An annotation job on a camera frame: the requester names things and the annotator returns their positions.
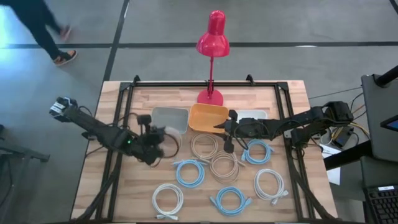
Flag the white cable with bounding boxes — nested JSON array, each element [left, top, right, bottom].
[[253, 168, 289, 207], [151, 182, 185, 221]]

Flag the white plastic bin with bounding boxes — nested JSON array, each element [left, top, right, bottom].
[[234, 109, 269, 121]]

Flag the black pole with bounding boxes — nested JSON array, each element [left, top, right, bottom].
[[374, 64, 398, 88]]

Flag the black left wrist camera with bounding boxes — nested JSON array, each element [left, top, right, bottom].
[[137, 114, 153, 128]]

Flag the red desk lamp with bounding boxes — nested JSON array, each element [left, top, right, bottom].
[[195, 9, 231, 106]]

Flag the orange plastic bin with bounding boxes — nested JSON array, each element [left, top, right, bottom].
[[188, 103, 230, 134]]

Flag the black tablet screen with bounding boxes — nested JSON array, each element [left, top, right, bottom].
[[380, 114, 398, 133]]

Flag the grey plastic bin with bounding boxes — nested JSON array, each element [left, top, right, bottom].
[[150, 106, 190, 135]]

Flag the white paper sheet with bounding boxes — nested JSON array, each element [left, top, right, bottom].
[[320, 143, 342, 186]]

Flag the person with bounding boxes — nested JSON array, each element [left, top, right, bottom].
[[0, 0, 78, 67]]

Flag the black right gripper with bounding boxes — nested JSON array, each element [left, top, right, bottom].
[[213, 109, 265, 139]]

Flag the black metal stand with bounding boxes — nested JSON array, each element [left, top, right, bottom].
[[0, 124, 50, 224]]

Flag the dark grey side table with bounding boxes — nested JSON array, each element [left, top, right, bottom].
[[360, 73, 398, 163]]

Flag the black laptop keyboard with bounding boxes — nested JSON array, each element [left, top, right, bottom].
[[363, 184, 398, 224]]

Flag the black power adapter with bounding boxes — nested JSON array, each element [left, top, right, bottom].
[[331, 126, 354, 149]]

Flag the black aluminium table frame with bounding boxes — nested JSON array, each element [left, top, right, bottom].
[[70, 74, 340, 224]]

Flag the blue cable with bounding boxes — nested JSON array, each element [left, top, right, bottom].
[[172, 158, 206, 189], [209, 185, 253, 217], [241, 138, 275, 166]]

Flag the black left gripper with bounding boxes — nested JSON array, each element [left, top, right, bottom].
[[135, 126, 169, 166]]

